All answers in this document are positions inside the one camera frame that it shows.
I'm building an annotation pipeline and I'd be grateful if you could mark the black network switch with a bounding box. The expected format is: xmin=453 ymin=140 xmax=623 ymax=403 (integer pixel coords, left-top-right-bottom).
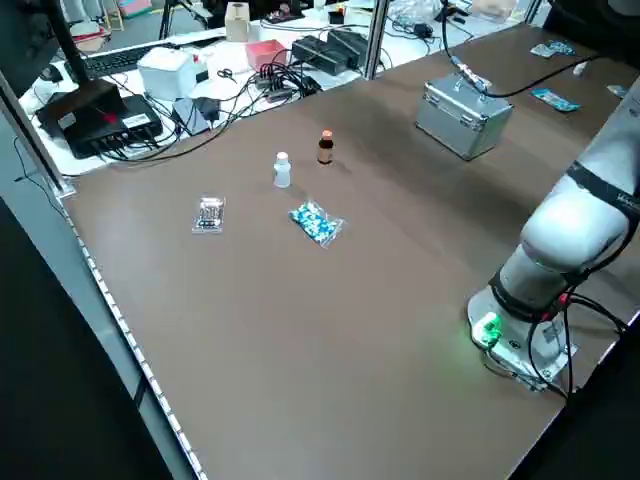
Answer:
xmin=67 ymin=94 xmax=164 ymax=160

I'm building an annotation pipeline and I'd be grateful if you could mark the aluminium frame post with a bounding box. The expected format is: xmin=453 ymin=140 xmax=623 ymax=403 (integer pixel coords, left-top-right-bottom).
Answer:
xmin=0 ymin=69 xmax=77 ymax=197
xmin=363 ymin=0 xmax=390 ymax=81

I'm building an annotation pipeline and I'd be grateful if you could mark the brown bottle orange cap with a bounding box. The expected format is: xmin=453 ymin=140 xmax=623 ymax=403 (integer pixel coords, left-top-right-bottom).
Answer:
xmin=316 ymin=129 xmax=335 ymax=168

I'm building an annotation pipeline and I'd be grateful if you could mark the black monitor stand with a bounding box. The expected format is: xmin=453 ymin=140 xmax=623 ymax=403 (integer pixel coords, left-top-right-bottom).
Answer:
xmin=37 ymin=0 xmax=124 ymax=139

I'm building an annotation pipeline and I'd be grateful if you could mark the blue cotton swab packet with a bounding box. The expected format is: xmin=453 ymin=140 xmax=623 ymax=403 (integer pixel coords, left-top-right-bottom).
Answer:
xmin=529 ymin=87 xmax=582 ymax=114

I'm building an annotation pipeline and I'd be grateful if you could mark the clear bag of vials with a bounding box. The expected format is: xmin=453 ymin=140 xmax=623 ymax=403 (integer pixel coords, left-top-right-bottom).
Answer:
xmin=190 ymin=193 xmax=228 ymax=236

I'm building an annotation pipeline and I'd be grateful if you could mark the black power adapter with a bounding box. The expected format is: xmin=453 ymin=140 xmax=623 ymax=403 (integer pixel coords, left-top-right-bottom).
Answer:
xmin=192 ymin=96 xmax=222 ymax=132

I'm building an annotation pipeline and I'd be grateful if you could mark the translucent white plastic bottle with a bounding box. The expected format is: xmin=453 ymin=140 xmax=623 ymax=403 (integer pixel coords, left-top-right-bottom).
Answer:
xmin=272 ymin=151 xmax=293 ymax=190

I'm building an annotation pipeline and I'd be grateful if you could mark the wooden box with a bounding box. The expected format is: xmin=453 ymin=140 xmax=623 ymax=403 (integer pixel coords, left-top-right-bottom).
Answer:
xmin=224 ymin=1 xmax=251 ymax=42

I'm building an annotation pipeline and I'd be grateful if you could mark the black keyboard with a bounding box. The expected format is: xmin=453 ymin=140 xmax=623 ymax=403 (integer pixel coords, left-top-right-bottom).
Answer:
xmin=79 ymin=47 xmax=159 ymax=81

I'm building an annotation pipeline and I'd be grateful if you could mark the black usb hub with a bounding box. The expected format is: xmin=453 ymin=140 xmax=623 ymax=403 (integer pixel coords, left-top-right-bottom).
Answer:
xmin=253 ymin=63 xmax=322 ymax=104

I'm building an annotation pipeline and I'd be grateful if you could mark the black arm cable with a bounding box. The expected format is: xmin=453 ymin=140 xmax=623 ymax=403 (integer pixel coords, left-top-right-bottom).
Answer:
xmin=528 ymin=214 xmax=632 ymax=401

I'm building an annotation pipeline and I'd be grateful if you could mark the white box appliance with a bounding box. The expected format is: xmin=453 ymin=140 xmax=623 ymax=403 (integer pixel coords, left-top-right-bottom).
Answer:
xmin=136 ymin=46 xmax=209 ymax=101

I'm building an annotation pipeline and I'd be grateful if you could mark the aluminium medicine case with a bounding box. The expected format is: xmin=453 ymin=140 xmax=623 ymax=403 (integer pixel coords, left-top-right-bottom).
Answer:
xmin=415 ymin=72 xmax=515 ymax=162

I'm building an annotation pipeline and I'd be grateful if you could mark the black monitor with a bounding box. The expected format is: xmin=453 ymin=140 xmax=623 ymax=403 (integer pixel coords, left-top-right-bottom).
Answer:
xmin=0 ymin=0 xmax=64 ymax=97

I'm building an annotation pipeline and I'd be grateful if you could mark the black cable silver connector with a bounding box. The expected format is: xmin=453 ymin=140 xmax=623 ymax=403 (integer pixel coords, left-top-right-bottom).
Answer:
xmin=439 ymin=0 xmax=604 ymax=99

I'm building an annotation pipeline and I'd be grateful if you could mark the pink plastic box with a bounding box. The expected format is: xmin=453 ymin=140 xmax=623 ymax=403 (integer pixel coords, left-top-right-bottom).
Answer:
xmin=245 ymin=39 xmax=287 ymax=73

